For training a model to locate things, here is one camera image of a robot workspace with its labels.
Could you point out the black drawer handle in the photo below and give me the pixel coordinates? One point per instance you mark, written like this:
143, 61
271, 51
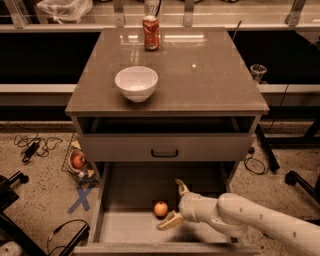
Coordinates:
172, 154

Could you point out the white ceramic bowl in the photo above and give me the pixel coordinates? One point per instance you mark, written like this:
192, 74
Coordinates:
136, 83

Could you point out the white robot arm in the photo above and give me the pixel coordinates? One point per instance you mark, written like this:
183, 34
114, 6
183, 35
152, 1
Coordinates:
231, 214

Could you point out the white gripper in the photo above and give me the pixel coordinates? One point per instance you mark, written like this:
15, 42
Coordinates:
189, 204

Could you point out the white numbered cup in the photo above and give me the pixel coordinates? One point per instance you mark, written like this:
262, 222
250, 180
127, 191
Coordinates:
152, 7

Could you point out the clear plastic bag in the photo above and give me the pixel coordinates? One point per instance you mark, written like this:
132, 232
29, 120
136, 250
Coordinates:
63, 11

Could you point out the orange fruit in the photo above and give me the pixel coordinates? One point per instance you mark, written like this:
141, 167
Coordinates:
160, 209

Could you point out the black office chair base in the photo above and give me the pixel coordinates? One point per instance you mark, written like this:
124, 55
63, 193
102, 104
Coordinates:
292, 178

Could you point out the red apple in basket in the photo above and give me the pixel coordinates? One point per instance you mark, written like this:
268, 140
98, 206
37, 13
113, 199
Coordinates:
78, 162

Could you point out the blue tape cross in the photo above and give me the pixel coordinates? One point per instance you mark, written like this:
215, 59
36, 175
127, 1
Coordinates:
82, 200

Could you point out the red soda can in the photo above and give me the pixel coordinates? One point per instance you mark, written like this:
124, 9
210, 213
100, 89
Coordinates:
150, 26

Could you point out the open middle drawer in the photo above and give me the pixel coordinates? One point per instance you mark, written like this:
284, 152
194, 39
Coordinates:
124, 223

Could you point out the grey drawer cabinet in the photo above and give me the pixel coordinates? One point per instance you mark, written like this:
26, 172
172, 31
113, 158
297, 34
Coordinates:
203, 89

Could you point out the wire basket on floor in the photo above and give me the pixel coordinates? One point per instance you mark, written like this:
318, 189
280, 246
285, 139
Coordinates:
85, 175

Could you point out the black equipment bottom left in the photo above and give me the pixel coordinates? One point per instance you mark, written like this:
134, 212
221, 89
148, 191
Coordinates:
28, 226

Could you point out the clear glass cup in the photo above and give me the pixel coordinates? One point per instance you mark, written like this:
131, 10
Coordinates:
257, 72

